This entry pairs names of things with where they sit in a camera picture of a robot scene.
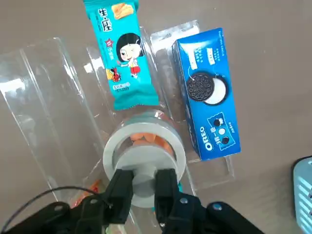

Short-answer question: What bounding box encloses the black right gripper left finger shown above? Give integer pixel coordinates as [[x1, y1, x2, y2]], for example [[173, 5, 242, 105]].
[[2, 169, 135, 234]]

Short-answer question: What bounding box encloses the round metal jar lid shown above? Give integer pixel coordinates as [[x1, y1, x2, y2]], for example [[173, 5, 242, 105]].
[[113, 145, 178, 208]]

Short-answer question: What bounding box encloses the clear acrylic display shelf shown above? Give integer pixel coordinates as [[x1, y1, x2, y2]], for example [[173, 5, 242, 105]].
[[0, 19, 237, 234]]

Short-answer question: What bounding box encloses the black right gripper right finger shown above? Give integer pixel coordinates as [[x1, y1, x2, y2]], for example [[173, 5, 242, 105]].
[[154, 167, 265, 234]]

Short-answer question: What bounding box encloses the blue Oreo cookie box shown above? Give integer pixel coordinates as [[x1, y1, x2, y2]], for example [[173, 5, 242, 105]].
[[171, 27, 242, 162]]

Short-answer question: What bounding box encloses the teal cartoon snack packet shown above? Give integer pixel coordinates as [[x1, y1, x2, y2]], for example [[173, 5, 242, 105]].
[[83, 0, 159, 111]]

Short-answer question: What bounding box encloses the light blue plastic basket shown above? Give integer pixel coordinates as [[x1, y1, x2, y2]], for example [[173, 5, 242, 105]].
[[292, 156, 312, 234]]

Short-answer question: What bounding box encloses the glass cookie jar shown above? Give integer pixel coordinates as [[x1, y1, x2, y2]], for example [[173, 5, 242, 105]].
[[102, 109, 188, 211]]

